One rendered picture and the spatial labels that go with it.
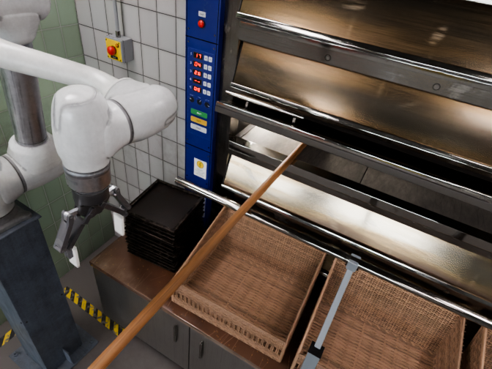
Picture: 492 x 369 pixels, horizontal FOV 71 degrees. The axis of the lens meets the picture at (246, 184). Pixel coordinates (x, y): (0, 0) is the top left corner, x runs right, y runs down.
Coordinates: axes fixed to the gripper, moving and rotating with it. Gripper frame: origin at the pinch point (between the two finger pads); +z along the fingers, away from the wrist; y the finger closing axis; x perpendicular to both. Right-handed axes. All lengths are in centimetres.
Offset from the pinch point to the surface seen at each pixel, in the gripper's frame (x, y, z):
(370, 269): 62, -51, 9
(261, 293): 28, -64, 69
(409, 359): 96, -73, 65
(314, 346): 58, -31, 32
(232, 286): 14, -58, 70
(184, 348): 8, -33, 98
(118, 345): 19.5, 11.4, 10.1
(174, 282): 18.1, -8.8, 9.2
